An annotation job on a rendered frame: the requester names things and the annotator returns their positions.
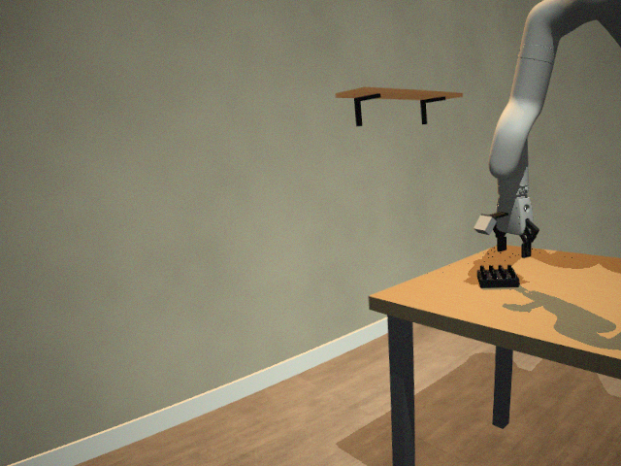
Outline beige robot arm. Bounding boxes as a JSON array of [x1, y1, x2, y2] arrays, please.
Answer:
[[489, 0, 621, 197]]

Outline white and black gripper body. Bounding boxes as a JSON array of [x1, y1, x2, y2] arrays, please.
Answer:
[[496, 194, 534, 235]]

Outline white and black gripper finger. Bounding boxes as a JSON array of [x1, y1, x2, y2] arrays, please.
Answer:
[[519, 218, 539, 258], [493, 225, 507, 252]]

